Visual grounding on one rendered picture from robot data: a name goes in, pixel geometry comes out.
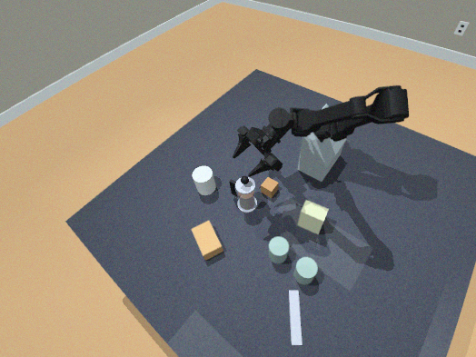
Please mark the french press coffee maker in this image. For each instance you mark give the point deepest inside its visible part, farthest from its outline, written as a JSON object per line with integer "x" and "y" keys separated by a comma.
{"x": 245, "y": 187}

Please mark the tan rectangular block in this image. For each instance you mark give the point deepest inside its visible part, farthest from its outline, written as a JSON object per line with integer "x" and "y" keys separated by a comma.
{"x": 207, "y": 240}

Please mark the small orange cube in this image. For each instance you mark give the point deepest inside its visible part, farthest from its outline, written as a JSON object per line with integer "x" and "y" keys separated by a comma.
{"x": 269, "y": 187}

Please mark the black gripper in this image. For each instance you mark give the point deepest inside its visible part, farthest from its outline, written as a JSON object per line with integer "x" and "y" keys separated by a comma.
{"x": 270, "y": 161}

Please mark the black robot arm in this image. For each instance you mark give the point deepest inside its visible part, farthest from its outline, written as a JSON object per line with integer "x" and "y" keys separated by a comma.
{"x": 338, "y": 121}

